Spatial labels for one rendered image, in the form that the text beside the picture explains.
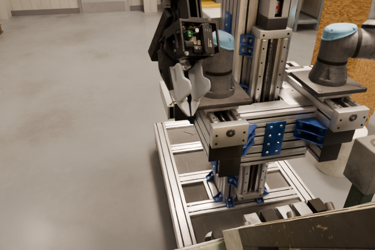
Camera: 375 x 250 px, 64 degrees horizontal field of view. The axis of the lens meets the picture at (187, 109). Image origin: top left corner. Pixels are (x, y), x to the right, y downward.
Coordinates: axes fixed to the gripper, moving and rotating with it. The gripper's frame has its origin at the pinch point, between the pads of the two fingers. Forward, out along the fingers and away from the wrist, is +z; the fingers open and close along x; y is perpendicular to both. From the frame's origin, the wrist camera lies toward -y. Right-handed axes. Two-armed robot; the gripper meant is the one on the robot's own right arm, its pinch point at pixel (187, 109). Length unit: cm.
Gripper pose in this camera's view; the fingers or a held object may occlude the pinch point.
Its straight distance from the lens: 53.6
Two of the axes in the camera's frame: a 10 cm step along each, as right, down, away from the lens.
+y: 4.7, -0.8, -8.8
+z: 1.1, 9.9, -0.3
